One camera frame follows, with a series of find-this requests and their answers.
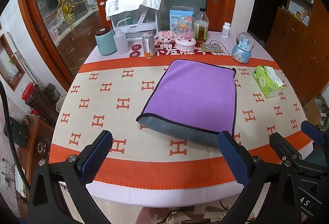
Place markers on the blue duck carton box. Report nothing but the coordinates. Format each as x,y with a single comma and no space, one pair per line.
175,13

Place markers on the pink block cat figure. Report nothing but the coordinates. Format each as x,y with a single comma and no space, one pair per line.
164,37

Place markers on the glass bottle amber liquid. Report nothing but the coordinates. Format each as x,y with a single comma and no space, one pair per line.
201,26

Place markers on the teal cylindrical container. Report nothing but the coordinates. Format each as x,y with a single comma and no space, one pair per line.
104,38

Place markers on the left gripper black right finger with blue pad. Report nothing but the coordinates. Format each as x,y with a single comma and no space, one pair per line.
251,172

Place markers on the silver orange can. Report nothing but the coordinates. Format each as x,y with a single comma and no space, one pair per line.
148,46

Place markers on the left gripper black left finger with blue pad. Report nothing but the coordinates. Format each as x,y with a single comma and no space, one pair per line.
47,203

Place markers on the pink dome music box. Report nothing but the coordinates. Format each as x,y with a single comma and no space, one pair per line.
185,37

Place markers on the white pill bottle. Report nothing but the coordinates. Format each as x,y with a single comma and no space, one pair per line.
226,30

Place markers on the purple and grey towel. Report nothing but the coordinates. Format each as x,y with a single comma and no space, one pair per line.
193,101

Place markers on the gold blister pill card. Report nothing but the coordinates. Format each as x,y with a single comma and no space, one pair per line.
211,47

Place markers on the green tissue pack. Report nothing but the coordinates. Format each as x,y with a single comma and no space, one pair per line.
268,81

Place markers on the white squeeze bottle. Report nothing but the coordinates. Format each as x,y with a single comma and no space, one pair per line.
121,41

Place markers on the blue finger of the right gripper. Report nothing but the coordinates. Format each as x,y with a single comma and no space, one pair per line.
312,132

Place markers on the blue castle snow globe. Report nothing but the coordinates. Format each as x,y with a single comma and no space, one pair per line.
242,50

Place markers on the red white printed mat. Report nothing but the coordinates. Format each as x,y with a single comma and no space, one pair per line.
170,49

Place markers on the white appliance with cloth cover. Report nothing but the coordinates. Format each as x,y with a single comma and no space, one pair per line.
134,17

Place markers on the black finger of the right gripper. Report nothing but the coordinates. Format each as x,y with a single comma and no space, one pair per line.
309,181

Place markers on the red lid jar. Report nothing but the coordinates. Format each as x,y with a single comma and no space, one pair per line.
34,97

